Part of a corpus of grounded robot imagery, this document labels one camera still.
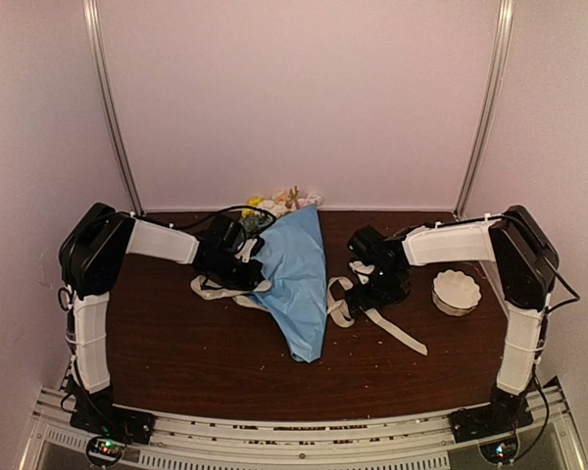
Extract cream printed ribbon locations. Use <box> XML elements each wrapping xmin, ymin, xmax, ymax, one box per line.
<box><xmin>190</xmin><ymin>275</ymin><xmax>428</xmax><ymax>356</ymax></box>

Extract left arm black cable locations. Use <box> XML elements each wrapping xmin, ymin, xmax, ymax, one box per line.
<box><xmin>166</xmin><ymin>205</ymin><xmax>256</xmax><ymax>236</ymax></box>

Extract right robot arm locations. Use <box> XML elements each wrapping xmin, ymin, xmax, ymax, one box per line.
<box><xmin>345</xmin><ymin>205</ymin><xmax>564</xmax><ymax>433</ymax></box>

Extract left aluminium frame post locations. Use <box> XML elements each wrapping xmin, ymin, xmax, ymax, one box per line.
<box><xmin>82</xmin><ymin>0</ymin><xmax>145</xmax><ymax>215</ymax></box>

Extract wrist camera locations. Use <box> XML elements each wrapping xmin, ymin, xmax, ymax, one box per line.
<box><xmin>349</xmin><ymin>259</ymin><xmax>375</xmax><ymax>285</ymax></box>
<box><xmin>236</xmin><ymin>236</ymin><xmax>265</xmax><ymax>262</ymax></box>

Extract aluminium frame post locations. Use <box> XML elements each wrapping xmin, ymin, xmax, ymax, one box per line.
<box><xmin>453</xmin><ymin>0</ymin><xmax>515</xmax><ymax>219</ymax></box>
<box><xmin>82</xmin><ymin>0</ymin><xmax>145</xmax><ymax>215</ymax></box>

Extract front aluminium rail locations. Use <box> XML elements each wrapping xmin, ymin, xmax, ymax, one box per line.
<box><xmin>16</xmin><ymin>386</ymin><xmax>588</xmax><ymax>469</ymax></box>

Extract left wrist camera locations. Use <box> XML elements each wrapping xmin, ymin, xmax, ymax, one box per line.
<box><xmin>236</xmin><ymin>236</ymin><xmax>265</xmax><ymax>262</ymax></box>

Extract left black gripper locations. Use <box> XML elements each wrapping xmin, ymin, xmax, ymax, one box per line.
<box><xmin>207</xmin><ymin>252</ymin><xmax>268</xmax><ymax>291</ymax></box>

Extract right aluminium frame post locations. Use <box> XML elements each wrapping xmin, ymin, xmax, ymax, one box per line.
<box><xmin>453</xmin><ymin>0</ymin><xmax>515</xmax><ymax>219</ymax></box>

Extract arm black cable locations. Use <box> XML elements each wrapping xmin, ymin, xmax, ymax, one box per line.
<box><xmin>166</xmin><ymin>205</ymin><xmax>256</xmax><ymax>236</ymax></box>
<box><xmin>514</xmin><ymin>219</ymin><xmax>582</xmax><ymax>314</ymax></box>

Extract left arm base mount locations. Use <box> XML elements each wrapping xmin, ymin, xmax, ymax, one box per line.
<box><xmin>70</xmin><ymin>406</ymin><xmax>156</xmax><ymax>445</ymax></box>

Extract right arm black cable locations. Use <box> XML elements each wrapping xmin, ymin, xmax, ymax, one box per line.
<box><xmin>514</xmin><ymin>219</ymin><xmax>582</xmax><ymax>314</ymax></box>

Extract blue wrapping paper sheet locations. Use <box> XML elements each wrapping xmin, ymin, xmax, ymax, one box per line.
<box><xmin>248</xmin><ymin>206</ymin><xmax>327</xmax><ymax>363</ymax></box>

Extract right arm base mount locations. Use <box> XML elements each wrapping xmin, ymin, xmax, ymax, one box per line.
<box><xmin>449</xmin><ymin>404</ymin><xmax>534</xmax><ymax>444</ymax></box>

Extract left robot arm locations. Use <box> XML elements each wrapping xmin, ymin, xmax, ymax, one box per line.
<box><xmin>59</xmin><ymin>203</ymin><xmax>270</xmax><ymax>435</ymax></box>

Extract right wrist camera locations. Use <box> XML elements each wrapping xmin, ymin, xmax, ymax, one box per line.
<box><xmin>349</xmin><ymin>259</ymin><xmax>375</xmax><ymax>285</ymax></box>

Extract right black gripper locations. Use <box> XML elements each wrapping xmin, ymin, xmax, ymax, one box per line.
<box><xmin>344</xmin><ymin>265</ymin><xmax>406</xmax><ymax>318</ymax></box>

